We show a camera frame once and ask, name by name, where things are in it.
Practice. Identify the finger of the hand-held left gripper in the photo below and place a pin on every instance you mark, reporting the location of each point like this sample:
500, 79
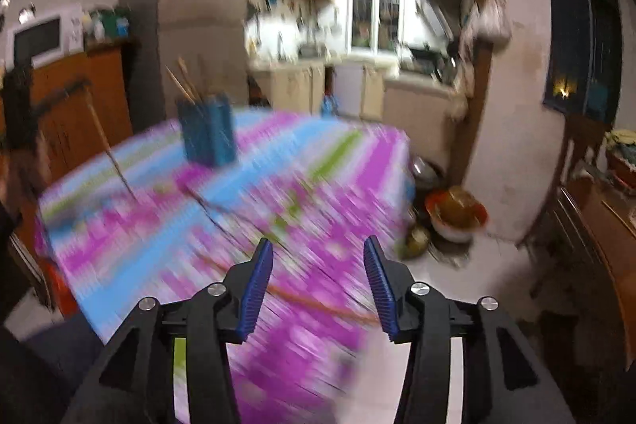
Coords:
62, 95

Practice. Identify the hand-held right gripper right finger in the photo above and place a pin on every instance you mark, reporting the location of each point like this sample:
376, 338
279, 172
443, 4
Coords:
380, 290

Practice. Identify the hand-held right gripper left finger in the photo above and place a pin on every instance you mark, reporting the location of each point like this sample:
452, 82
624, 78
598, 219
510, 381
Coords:
256, 290

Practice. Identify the bunch of wooden chopsticks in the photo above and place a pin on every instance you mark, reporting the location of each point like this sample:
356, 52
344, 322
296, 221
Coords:
318, 305

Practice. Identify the long bamboo chopstick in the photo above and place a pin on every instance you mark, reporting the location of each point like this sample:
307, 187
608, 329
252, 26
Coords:
105, 143
189, 79
180, 84

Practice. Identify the blue slotted utensil holder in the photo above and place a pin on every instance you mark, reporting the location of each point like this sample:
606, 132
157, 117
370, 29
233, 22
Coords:
208, 131

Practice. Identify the person's left hand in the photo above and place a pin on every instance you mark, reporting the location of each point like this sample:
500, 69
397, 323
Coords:
27, 170

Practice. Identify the orange wooden cabinet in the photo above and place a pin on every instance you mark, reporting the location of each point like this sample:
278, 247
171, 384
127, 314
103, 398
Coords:
84, 106

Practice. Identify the white microwave oven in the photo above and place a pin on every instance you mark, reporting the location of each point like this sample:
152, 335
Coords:
42, 39

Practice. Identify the blue and white jar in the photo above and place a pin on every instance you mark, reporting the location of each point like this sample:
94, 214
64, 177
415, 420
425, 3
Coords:
122, 26

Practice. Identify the orange plastic basin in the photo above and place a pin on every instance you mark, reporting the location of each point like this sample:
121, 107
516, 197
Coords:
457, 215

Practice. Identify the striped floral tablecloth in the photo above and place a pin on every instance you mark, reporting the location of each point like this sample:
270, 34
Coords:
308, 185

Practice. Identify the metal pot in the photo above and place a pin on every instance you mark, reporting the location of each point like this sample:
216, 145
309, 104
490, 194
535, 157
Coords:
425, 170

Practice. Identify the grey refrigerator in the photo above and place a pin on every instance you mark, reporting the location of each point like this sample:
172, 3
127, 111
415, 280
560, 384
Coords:
198, 6

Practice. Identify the cream lower kitchen cabinets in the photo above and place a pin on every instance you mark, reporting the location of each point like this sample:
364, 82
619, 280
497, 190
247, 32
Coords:
298, 86

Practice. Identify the dark wooden side table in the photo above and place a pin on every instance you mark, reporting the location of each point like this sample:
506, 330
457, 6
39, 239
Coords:
611, 245

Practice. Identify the basket of vegetables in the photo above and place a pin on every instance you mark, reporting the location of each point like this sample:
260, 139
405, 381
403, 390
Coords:
621, 151

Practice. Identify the barred kitchen window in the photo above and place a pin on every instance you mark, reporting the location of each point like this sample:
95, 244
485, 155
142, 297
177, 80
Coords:
377, 11

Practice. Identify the hanging white plastic bag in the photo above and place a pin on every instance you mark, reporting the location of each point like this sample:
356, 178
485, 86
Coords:
494, 19

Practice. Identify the dark room window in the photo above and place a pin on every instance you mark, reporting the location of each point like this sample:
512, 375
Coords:
581, 21

